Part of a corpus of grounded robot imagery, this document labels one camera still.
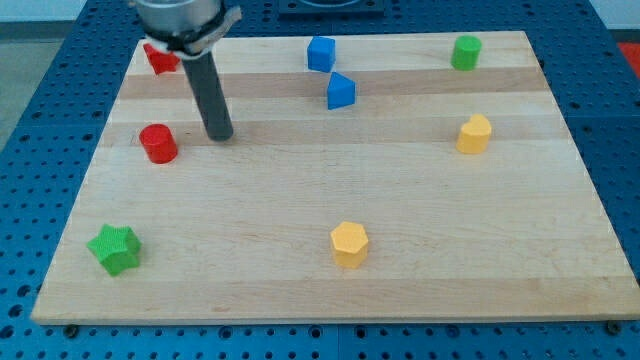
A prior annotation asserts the silver round tool flange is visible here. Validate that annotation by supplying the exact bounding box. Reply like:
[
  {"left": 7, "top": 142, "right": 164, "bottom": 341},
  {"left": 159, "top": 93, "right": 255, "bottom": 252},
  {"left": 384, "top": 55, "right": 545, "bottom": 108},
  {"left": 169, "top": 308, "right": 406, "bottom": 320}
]
[{"left": 135, "top": 0, "right": 226, "bottom": 35}]

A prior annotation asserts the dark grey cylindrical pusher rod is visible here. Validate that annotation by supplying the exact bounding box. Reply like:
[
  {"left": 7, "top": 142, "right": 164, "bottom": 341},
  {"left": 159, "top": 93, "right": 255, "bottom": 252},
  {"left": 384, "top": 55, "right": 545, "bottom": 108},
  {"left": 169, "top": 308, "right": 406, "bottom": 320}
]
[{"left": 183, "top": 53, "right": 234, "bottom": 142}]

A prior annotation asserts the blue triangle block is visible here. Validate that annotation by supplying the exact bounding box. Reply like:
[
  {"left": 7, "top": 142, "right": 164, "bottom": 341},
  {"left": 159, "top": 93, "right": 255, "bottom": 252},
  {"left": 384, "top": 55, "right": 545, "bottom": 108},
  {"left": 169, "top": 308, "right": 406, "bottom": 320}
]
[{"left": 326, "top": 72, "right": 356, "bottom": 110}]

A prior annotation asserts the yellow heart block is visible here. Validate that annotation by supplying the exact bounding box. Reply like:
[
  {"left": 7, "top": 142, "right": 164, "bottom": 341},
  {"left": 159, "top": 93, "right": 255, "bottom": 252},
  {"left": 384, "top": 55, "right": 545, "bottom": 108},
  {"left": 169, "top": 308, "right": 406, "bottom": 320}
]
[{"left": 456, "top": 114, "right": 492, "bottom": 155}]

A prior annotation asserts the red star block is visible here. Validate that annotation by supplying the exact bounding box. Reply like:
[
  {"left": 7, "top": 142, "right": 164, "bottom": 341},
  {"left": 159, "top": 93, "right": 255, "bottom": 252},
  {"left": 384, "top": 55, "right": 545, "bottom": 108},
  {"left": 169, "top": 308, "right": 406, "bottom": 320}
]
[{"left": 143, "top": 43, "right": 180, "bottom": 75}]

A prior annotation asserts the red cylinder block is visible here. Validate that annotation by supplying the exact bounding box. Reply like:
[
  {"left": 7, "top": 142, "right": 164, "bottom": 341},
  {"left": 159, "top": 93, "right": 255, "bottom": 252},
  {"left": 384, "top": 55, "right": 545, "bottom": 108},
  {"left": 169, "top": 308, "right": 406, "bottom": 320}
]
[{"left": 139, "top": 124, "right": 178, "bottom": 164}]

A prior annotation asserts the blue cube block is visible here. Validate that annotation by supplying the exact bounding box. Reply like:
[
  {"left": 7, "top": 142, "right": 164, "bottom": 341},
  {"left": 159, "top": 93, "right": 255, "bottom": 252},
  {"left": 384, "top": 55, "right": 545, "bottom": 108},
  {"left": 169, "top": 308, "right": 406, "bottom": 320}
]
[{"left": 307, "top": 36, "right": 336, "bottom": 73}]

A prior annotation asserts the green star block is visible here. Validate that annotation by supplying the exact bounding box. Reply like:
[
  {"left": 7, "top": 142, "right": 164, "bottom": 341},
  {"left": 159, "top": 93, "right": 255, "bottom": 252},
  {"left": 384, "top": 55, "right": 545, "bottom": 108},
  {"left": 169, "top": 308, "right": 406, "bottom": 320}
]
[{"left": 86, "top": 224, "right": 142, "bottom": 276}]

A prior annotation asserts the yellow hexagon block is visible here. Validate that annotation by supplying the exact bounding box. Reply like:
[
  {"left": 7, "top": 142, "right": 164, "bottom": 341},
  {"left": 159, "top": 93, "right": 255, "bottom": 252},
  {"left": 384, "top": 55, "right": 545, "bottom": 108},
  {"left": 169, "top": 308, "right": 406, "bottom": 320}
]
[{"left": 330, "top": 221, "right": 369, "bottom": 269}]

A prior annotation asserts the light wooden board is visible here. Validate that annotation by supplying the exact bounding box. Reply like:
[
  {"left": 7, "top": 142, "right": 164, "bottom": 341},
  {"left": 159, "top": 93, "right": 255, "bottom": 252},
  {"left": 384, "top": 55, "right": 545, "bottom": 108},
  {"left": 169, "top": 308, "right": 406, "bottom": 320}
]
[{"left": 32, "top": 31, "right": 639, "bottom": 325}]

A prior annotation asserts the green cylinder block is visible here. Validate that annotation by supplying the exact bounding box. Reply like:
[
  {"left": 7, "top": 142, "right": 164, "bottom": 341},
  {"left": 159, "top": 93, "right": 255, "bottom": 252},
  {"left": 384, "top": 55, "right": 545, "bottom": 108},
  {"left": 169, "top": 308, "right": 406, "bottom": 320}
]
[{"left": 450, "top": 35, "right": 482, "bottom": 71}]

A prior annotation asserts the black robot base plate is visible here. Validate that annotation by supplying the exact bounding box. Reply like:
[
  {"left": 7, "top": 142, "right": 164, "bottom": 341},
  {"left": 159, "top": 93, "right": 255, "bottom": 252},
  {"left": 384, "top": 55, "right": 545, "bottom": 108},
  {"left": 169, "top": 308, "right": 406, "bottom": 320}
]
[{"left": 276, "top": 0, "right": 386, "bottom": 16}]

